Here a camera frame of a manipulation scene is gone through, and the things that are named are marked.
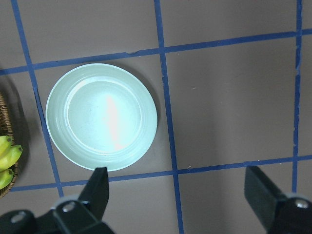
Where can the brown wicker basket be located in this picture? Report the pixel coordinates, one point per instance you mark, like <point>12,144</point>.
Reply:
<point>6,129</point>

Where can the light green round plate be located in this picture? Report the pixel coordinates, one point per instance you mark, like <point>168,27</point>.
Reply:
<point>100,115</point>

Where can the yellow banana bunch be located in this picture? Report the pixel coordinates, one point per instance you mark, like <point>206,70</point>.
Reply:
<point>9,155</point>

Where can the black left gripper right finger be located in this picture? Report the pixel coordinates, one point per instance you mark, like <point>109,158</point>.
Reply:
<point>278,212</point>

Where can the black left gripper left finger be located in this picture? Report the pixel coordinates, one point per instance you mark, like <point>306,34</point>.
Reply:
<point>82,214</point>

